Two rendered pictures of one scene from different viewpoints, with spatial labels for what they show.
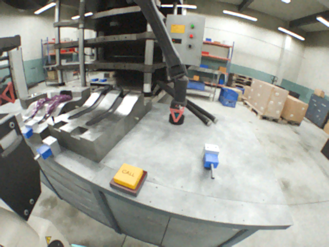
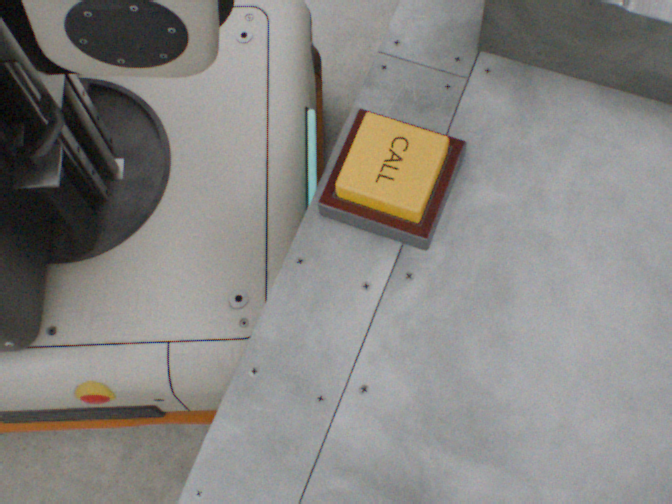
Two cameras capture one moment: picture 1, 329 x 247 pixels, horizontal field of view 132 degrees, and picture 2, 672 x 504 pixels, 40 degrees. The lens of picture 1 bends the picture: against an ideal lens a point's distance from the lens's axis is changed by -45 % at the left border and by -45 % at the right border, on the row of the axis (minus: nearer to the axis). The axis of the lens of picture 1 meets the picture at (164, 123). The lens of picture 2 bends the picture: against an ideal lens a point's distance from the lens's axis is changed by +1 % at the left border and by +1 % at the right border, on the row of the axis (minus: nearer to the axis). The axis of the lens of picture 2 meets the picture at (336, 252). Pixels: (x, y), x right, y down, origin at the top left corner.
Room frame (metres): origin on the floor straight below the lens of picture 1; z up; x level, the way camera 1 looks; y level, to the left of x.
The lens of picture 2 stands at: (0.26, -0.21, 1.38)
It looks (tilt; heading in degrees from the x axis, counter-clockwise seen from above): 67 degrees down; 107
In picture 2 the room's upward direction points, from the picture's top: 9 degrees counter-clockwise
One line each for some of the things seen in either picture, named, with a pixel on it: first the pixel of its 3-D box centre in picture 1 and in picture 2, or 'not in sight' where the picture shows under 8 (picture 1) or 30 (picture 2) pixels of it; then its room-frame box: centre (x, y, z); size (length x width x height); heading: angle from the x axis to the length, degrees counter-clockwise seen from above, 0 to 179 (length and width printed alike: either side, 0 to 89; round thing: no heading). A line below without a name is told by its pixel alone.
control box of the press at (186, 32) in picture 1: (177, 100); not in sight; (1.18, -0.09, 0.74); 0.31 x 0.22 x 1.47; 77
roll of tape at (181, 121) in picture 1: (176, 118); not in sight; (0.62, -0.06, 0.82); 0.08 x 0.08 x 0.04
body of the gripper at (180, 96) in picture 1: (180, 96); not in sight; (0.62, -0.06, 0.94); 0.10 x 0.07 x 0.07; 167
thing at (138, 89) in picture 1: (114, 84); not in sight; (1.53, 0.65, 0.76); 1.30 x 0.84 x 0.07; 77
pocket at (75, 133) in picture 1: (80, 135); not in sight; (0.31, 0.27, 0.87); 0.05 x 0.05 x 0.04; 77
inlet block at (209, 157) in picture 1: (211, 162); not in sight; (0.30, -0.16, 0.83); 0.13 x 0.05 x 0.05; 172
